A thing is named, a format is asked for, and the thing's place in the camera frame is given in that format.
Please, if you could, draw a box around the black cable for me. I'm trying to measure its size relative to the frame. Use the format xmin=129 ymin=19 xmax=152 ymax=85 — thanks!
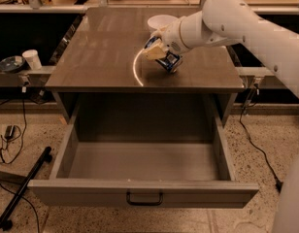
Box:
xmin=0 ymin=86 xmax=41 ymax=233
xmin=239 ymin=84 xmax=282 ymax=184

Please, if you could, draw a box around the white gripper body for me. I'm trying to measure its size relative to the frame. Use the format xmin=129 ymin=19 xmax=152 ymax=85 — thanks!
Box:
xmin=161 ymin=18 xmax=190 ymax=54

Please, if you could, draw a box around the metal shelf rail right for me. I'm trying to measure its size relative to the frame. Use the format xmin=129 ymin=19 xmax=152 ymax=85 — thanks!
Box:
xmin=236 ymin=67 xmax=285 ymax=89

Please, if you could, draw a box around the white paper cup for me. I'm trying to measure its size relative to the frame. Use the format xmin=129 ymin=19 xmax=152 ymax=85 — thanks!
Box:
xmin=22 ymin=50 xmax=42 ymax=70

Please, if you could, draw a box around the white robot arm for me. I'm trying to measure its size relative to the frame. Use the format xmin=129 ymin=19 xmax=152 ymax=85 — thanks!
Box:
xmin=143 ymin=0 xmax=299 ymax=233

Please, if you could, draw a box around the grey cabinet counter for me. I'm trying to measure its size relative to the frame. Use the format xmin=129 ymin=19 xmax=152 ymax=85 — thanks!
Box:
xmin=46 ymin=7 xmax=244 ymax=93

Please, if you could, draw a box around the grey open drawer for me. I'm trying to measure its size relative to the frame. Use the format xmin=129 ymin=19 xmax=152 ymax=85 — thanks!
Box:
xmin=27 ymin=94 xmax=260 ymax=210

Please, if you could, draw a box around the black drawer handle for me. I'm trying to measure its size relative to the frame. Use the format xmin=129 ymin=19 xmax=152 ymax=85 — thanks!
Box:
xmin=126 ymin=192 xmax=163 ymax=207

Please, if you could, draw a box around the black power adapter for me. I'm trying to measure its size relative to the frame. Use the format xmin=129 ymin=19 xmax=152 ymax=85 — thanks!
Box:
xmin=4 ymin=125 xmax=15 ymax=140
xmin=276 ymin=180 xmax=283 ymax=193

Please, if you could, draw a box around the metal shelf rail left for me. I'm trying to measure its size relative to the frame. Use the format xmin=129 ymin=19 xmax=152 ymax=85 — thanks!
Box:
xmin=0 ymin=66 xmax=55 ymax=87

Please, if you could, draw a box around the dark blue plate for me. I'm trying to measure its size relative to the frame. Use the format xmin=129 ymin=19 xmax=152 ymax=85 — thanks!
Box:
xmin=0 ymin=55 xmax=25 ymax=73

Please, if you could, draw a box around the black power adapter left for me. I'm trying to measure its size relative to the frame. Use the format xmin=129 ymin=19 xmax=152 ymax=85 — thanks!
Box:
xmin=4 ymin=125 xmax=15 ymax=140

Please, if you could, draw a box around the black bar on floor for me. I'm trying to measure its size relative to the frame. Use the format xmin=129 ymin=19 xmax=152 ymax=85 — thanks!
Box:
xmin=0 ymin=147 xmax=52 ymax=231

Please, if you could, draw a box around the black cable left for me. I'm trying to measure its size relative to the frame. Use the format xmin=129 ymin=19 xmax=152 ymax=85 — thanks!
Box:
xmin=0 ymin=86 xmax=41 ymax=233

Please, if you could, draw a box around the black power adapter right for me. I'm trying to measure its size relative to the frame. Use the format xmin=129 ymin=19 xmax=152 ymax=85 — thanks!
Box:
xmin=276 ymin=180 xmax=283 ymax=193

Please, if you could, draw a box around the white ceramic bowl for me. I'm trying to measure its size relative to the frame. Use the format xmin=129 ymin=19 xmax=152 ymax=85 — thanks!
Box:
xmin=148 ymin=15 xmax=177 ymax=33

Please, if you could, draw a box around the metal shelf rail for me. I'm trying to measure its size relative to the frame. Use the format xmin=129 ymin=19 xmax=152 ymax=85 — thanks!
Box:
xmin=236 ymin=67 xmax=285 ymax=89
xmin=0 ymin=66 xmax=55 ymax=87

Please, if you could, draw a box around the black cable right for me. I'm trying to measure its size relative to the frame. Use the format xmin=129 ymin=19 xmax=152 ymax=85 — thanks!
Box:
xmin=239 ymin=84 xmax=282 ymax=184

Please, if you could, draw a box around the blue pepsi can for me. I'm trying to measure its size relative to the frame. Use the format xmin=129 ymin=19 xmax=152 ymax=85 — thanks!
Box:
xmin=142 ymin=37 xmax=182 ymax=73

